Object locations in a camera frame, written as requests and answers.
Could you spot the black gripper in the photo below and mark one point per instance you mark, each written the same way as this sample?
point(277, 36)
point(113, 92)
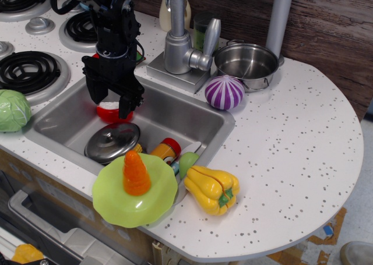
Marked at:
point(102, 77)

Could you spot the orange toy carrot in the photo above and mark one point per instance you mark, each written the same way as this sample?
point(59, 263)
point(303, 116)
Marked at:
point(136, 179)

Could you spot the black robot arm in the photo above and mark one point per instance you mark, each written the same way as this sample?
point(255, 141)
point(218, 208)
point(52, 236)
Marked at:
point(113, 20)

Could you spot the light green plastic plate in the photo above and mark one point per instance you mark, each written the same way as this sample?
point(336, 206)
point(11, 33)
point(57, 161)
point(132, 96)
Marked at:
point(117, 207)

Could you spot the red white toy apple half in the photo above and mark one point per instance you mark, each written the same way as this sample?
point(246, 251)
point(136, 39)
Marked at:
point(108, 112)

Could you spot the steel pot lid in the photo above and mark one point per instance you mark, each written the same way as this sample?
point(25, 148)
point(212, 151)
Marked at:
point(112, 141)

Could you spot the red toy chili pepper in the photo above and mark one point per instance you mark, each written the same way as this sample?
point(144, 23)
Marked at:
point(140, 57)

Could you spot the toy corn cob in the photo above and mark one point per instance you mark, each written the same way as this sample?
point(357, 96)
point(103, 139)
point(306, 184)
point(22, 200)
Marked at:
point(137, 148)

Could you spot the stainless steel sink basin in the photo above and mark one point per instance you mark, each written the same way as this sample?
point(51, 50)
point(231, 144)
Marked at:
point(67, 123)

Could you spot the back right stove burner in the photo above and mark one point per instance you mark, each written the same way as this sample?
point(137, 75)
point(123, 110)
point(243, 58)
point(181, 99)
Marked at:
point(78, 34)

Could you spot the stove burner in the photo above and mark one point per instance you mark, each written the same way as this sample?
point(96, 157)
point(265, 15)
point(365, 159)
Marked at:
point(40, 76)
point(78, 34)
point(21, 10)

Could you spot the silver toy faucet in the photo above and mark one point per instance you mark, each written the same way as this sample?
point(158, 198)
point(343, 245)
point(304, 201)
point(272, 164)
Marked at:
point(181, 65)

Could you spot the orange toy can red lid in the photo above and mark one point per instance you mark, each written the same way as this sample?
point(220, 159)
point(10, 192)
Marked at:
point(168, 150)

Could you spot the front left stove burner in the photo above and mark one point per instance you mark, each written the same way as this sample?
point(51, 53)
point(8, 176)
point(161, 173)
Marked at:
point(40, 76)

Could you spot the green toy fruit piece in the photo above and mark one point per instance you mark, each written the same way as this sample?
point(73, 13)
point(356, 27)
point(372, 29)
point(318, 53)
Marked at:
point(186, 161)

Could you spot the green toy cabbage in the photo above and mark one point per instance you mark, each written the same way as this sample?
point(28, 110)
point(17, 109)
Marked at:
point(15, 111)

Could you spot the cream toy bottle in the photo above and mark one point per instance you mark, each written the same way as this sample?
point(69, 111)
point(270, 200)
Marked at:
point(165, 16)

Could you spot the grey stove knob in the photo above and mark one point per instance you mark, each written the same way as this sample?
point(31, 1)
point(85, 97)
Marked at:
point(39, 26)

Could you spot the purple striped toy onion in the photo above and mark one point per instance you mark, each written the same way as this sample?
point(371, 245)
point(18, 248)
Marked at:
point(224, 92)

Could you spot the grey stove knob left edge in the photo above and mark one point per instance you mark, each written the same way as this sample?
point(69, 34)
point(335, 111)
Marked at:
point(6, 49)

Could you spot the dark green toy jar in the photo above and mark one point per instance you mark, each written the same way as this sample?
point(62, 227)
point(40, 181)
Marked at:
point(200, 23)

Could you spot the back left stove burner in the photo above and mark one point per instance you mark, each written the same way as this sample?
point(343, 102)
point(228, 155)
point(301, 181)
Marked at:
point(21, 10)

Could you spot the yellow toy bell pepper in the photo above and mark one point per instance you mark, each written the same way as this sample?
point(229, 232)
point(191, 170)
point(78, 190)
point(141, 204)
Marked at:
point(215, 191)

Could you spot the small steel pot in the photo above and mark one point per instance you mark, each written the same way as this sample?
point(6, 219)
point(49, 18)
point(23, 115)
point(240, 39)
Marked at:
point(251, 64)

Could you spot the yellow toy on floor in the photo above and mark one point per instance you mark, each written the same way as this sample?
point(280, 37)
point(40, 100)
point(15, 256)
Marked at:
point(26, 253)

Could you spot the grey support pole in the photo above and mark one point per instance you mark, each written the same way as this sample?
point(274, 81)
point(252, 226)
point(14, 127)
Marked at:
point(277, 27)

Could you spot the grey shoe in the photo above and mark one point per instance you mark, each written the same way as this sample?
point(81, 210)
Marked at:
point(356, 253)

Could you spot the grey oven door handle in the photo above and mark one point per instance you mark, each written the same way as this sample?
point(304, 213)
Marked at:
point(70, 240)

